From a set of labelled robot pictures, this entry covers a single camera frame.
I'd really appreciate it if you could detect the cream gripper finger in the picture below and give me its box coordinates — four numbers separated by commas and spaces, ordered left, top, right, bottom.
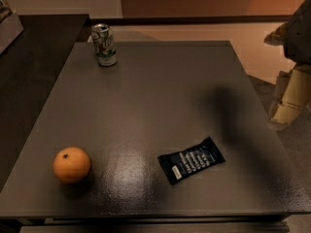
263, 22, 288, 46
268, 64, 311, 131

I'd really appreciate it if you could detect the grey box at left edge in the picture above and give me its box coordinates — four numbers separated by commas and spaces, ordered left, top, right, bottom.
0, 12, 23, 54

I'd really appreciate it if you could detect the black snack bar wrapper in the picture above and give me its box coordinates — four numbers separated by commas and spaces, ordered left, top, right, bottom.
157, 137, 225, 185

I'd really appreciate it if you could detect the green white 7up can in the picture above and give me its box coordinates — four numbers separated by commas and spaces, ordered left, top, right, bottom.
91, 23, 117, 67

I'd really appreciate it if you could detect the orange fruit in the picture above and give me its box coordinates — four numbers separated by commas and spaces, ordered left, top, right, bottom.
52, 147, 91, 184

